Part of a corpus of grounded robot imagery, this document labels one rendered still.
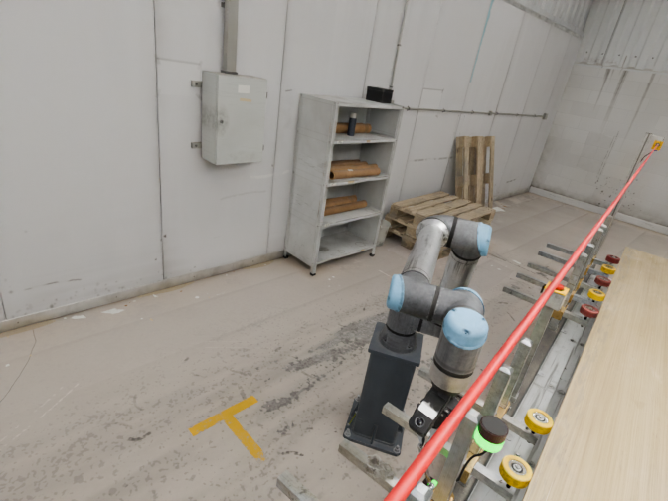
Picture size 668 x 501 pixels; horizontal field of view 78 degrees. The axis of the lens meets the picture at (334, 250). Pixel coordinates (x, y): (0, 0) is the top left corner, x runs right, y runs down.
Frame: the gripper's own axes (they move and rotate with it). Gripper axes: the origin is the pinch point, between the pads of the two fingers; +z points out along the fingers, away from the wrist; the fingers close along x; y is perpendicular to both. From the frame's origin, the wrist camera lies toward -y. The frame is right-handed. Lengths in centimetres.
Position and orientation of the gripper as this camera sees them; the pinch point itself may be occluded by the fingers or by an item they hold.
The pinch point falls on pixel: (423, 445)
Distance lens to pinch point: 114.0
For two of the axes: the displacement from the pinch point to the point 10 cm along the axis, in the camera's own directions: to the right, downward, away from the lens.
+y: 6.2, -2.6, 7.4
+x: -7.7, -3.7, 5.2
